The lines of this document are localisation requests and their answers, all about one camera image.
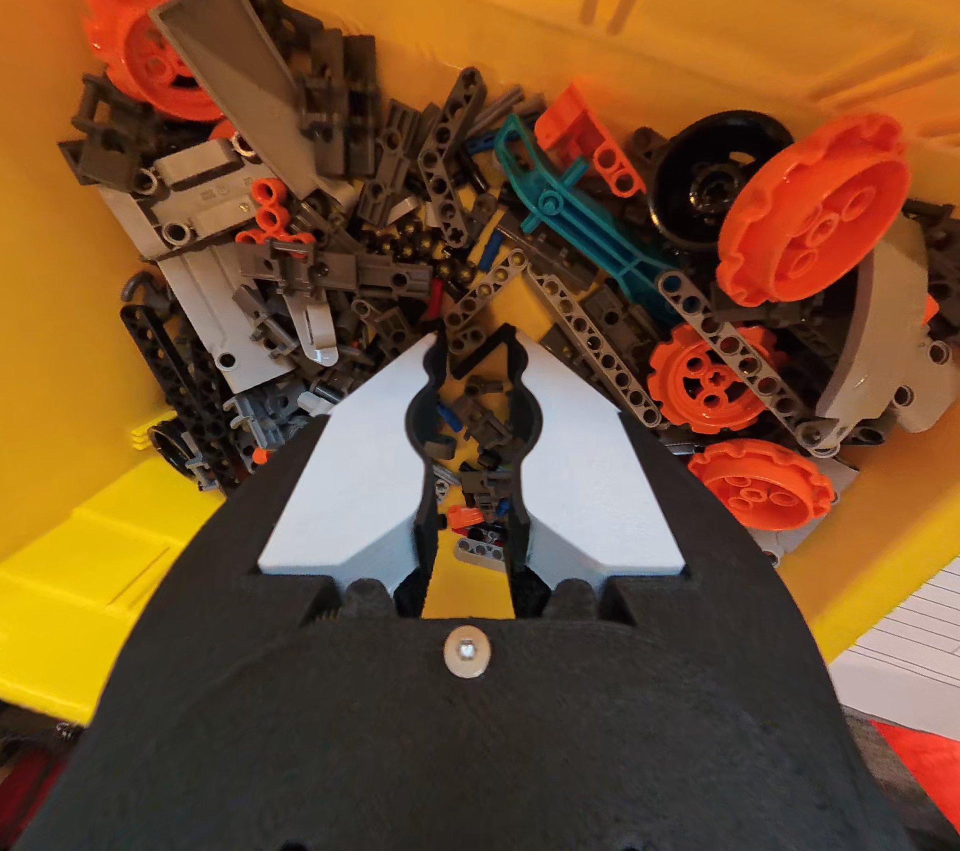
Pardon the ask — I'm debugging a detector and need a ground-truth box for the red plastic bin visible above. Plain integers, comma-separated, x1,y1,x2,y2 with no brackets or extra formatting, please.
872,718,960,816

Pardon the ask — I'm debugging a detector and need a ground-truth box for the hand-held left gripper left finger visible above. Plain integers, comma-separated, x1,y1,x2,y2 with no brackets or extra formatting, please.
258,333,440,586

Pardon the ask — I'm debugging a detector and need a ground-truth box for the teal curved beam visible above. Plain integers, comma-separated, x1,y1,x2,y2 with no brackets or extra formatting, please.
492,113,681,325

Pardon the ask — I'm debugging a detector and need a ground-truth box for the printed paper sheet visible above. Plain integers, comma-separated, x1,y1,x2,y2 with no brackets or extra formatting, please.
828,554,960,734

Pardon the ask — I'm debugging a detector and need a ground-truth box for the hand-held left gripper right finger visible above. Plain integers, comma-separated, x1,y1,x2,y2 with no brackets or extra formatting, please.
510,332,687,590

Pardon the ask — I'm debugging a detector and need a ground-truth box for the pile of brick parts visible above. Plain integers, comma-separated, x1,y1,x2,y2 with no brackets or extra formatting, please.
58,0,960,571

